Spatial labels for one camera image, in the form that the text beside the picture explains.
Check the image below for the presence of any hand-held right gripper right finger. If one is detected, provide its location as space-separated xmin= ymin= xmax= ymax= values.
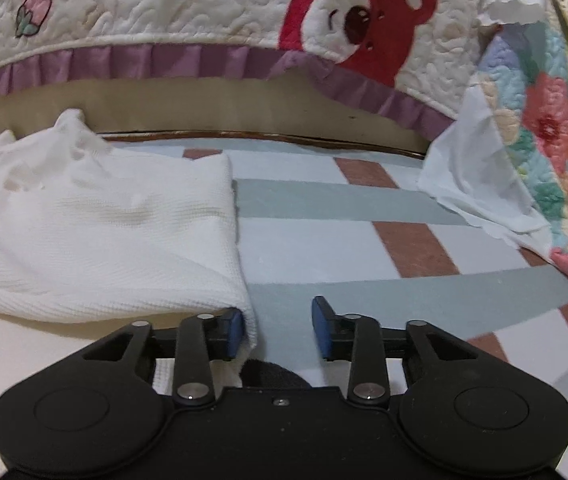
xmin=311 ymin=296 xmax=470 ymax=403

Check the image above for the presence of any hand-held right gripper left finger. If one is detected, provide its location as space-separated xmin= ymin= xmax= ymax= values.
xmin=83 ymin=307 xmax=244 ymax=408

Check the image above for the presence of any white garment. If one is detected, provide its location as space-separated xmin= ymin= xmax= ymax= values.
xmin=0 ymin=109 xmax=260 ymax=466

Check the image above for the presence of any black cloth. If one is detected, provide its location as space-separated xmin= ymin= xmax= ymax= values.
xmin=240 ymin=358 xmax=312 ymax=390

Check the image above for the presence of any checked bed sheet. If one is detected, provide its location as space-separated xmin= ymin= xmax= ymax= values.
xmin=99 ymin=135 xmax=568 ymax=391

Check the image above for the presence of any white scalloped cloth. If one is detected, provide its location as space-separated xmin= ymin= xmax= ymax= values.
xmin=416 ymin=0 xmax=555 ymax=253

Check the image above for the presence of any tan padded headboard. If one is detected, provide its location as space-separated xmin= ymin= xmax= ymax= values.
xmin=0 ymin=67 xmax=432 ymax=156

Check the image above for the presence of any floral patchwork quilt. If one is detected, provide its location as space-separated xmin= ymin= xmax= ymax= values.
xmin=474 ymin=0 xmax=568 ymax=311

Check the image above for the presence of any white quilt with red bears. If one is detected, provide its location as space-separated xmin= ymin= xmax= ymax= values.
xmin=0 ymin=0 xmax=495 ymax=143

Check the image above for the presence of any wooden bed frame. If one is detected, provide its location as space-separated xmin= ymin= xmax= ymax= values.
xmin=96 ymin=129 xmax=427 ymax=160

